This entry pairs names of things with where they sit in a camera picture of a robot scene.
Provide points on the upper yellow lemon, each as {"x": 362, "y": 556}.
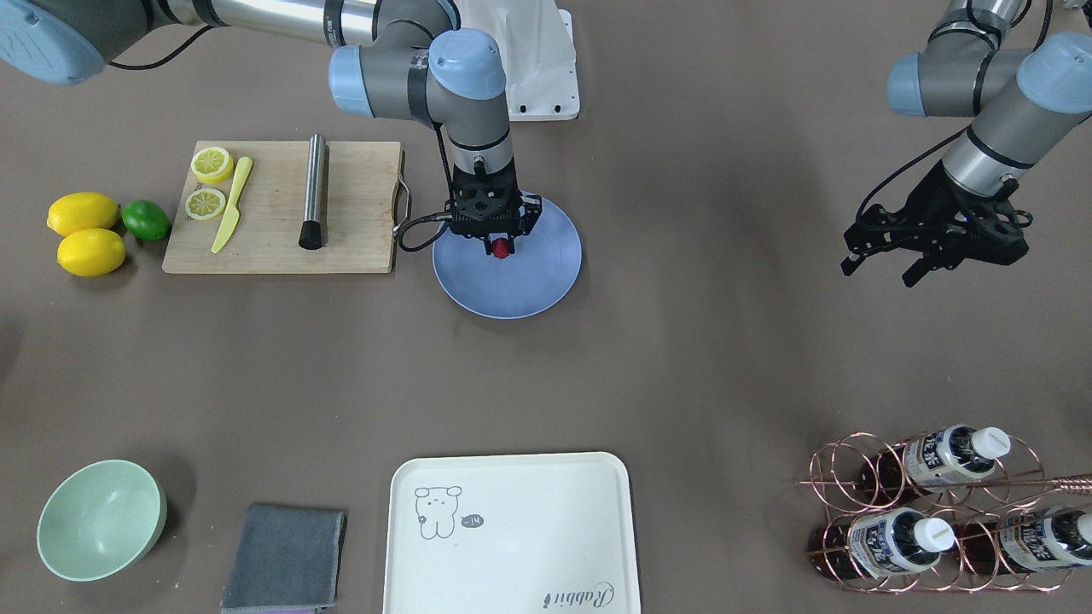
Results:
{"x": 91, "y": 252}

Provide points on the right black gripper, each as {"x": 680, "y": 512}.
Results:
{"x": 530, "y": 211}

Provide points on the tea bottle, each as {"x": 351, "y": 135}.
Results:
{"x": 1055, "y": 538}
{"x": 898, "y": 542}
{"x": 959, "y": 454}

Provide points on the lower yellow lemon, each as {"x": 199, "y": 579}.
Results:
{"x": 82, "y": 210}

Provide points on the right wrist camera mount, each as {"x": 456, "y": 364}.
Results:
{"x": 486, "y": 203}

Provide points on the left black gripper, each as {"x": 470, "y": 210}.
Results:
{"x": 930, "y": 203}

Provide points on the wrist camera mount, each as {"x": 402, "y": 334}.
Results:
{"x": 486, "y": 203}
{"x": 995, "y": 231}

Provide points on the yellow lemon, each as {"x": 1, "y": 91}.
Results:
{"x": 91, "y": 252}
{"x": 82, "y": 210}

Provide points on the upper lemon slice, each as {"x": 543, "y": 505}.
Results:
{"x": 205, "y": 204}

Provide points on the steel muddler black tip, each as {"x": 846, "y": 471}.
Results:
{"x": 316, "y": 179}

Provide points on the wooden cutting board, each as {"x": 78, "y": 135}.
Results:
{"x": 357, "y": 214}

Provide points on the rear tea bottle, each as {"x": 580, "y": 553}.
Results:
{"x": 959, "y": 454}
{"x": 1055, "y": 538}

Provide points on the front tea bottle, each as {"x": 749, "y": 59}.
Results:
{"x": 898, "y": 542}

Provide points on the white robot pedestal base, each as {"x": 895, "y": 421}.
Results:
{"x": 539, "y": 57}

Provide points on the copper wire bottle rack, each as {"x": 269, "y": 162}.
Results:
{"x": 1020, "y": 485}

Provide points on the lower lemon slice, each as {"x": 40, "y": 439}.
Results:
{"x": 212, "y": 165}

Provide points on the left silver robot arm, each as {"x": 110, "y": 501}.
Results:
{"x": 1021, "y": 102}

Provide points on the yellow plastic knife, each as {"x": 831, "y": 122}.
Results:
{"x": 232, "y": 215}

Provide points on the lemon slice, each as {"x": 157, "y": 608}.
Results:
{"x": 212, "y": 165}
{"x": 205, "y": 204}

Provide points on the grey folded cloth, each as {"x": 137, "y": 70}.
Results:
{"x": 287, "y": 561}

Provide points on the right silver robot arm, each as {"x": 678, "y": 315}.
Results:
{"x": 411, "y": 60}

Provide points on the blue round plate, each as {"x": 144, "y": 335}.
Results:
{"x": 542, "y": 270}

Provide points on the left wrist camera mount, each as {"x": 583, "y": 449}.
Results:
{"x": 995, "y": 231}

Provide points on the red strawberry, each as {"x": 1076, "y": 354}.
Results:
{"x": 501, "y": 248}

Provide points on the cream rabbit tray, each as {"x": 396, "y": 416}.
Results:
{"x": 539, "y": 533}

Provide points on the green lime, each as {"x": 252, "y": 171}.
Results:
{"x": 145, "y": 220}

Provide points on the mint green bowl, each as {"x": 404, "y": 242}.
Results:
{"x": 101, "y": 520}

